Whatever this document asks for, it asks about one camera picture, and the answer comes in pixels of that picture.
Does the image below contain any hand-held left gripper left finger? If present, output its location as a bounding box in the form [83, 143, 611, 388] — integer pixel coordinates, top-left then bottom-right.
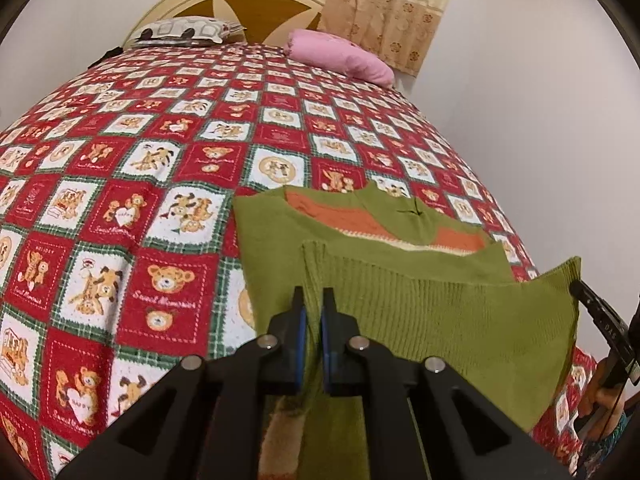
[55, 286, 307, 480]

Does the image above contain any pink pillow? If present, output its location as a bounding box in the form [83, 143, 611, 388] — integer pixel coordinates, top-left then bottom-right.
[284, 29, 396, 87]

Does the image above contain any red printed bear blanket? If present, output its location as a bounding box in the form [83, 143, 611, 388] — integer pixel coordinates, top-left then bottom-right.
[0, 40, 601, 480]

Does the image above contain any dark cloth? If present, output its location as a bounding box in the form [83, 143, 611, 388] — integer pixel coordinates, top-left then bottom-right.
[87, 46, 125, 70]

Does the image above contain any person's right hand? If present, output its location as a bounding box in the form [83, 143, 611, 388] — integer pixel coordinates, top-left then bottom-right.
[582, 382, 627, 428]

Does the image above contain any green orange striped knit sweater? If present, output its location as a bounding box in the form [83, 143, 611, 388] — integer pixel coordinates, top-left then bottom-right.
[234, 182, 583, 480]

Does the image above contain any beige floral window curtain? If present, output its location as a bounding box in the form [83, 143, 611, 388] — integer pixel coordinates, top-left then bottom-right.
[217, 0, 466, 78]

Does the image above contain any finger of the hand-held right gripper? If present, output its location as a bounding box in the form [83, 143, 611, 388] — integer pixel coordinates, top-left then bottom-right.
[569, 279, 632, 361]

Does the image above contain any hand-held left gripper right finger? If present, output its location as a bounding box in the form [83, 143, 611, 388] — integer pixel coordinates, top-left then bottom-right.
[320, 287, 571, 480]

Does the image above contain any grey patterned pillow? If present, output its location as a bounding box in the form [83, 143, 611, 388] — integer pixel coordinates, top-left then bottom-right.
[125, 17, 246, 48]

